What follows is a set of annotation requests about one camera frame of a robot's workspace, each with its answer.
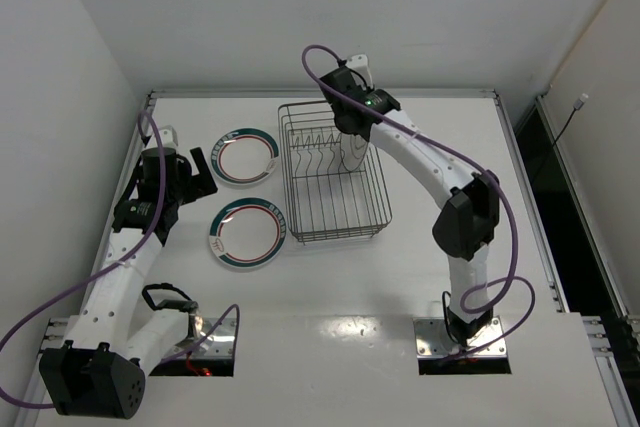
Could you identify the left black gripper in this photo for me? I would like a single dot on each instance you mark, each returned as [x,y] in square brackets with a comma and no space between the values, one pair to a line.
[195,180]

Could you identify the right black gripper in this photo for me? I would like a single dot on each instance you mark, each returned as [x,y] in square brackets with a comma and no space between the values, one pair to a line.
[345,124]

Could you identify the grey plate with characters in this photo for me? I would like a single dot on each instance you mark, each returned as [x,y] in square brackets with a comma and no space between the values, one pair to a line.
[351,151]

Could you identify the small blue patterned plate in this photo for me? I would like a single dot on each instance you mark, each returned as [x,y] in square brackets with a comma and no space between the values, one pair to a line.
[365,151]

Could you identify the green rimmed white plate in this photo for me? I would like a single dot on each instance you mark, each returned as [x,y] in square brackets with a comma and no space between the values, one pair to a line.
[244,156]
[247,233]

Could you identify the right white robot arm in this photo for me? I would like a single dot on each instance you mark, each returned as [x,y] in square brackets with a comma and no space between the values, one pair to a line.
[469,206]

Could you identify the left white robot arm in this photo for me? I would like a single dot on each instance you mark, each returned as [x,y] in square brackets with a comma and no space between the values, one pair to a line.
[101,368]

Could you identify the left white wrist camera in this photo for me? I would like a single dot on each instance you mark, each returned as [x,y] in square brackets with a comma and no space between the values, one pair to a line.
[166,137]

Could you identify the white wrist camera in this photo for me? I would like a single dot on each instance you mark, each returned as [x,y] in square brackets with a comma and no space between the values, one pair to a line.
[166,137]
[360,63]

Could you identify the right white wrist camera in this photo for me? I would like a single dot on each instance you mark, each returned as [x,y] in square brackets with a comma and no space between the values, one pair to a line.
[360,63]

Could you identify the metal wire dish rack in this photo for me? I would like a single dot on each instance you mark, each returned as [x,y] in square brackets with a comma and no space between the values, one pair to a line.
[325,199]

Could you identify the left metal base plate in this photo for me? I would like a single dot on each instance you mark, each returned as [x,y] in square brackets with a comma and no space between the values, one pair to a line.
[216,345]

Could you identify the metal base plate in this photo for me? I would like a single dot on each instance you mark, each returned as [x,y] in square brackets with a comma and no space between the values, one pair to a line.
[433,342]
[216,345]

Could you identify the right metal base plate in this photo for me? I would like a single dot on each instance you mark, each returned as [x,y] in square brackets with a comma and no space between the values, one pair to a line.
[433,342]

